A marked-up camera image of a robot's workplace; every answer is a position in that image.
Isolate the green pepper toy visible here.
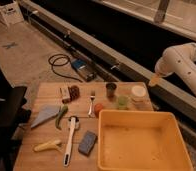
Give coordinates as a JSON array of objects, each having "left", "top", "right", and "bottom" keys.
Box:
[{"left": 55, "top": 105, "right": 68, "bottom": 129}]

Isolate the blue grey sponge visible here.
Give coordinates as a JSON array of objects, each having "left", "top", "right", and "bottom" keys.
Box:
[{"left": 78, "top": 131, "right": 97, "bottom": 156}]

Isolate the dark metal cup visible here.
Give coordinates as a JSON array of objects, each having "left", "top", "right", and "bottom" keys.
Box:
[{"left": 106, "top": 82, "right": 117, "bottom": 98}]

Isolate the green plastic cup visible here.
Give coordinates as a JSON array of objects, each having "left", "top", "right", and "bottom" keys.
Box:
[{"left": 116, "top": 96, "right": 128, "bottom": 110}]

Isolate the small orange apple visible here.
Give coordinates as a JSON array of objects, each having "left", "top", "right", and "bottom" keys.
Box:
[{"left": 94, "top": 103, "right": 104, "bottom": 117}]

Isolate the grey blue cloth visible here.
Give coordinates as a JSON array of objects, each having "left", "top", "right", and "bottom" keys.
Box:
[{"left": 31, "top": 105, "right": 60, "bottom": 128}]

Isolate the blue grey power box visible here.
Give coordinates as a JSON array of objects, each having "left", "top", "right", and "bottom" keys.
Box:
[{"left": 71, "top": 59, "right": 96, "bottom": 82}]

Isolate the white cardboard box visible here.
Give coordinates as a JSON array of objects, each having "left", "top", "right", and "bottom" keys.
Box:
[{"left": 0, "top": 0, "right": 24, "bottom": 27}]

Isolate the yellow banana toy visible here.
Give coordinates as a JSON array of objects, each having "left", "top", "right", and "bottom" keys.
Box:
[{"left": 33, "top": 140, "right": 61, "bottom": 152}]

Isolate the yellow plastic bin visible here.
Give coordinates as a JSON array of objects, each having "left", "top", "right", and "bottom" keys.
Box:
[{"left": 97, "top": 110, "right": 194, "bottom": 171}]

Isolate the dark red pinecone object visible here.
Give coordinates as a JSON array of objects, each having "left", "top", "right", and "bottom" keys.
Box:
[{"left": 69, "top": 85, "right": 80, "bottom": 100}]

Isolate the white handled brush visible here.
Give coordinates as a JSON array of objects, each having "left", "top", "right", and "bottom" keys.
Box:
[{"left": 63, "top": 116, "right": 79, "bottom": 167}]

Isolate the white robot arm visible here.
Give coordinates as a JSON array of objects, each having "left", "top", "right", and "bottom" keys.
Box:
[{"left": 148, "top": 42, "right": 196, "bottom": 95}]

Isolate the black chair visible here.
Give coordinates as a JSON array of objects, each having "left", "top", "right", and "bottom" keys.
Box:
[{"left": 0, "top": 68, "right": 31, "bottom": 171}]

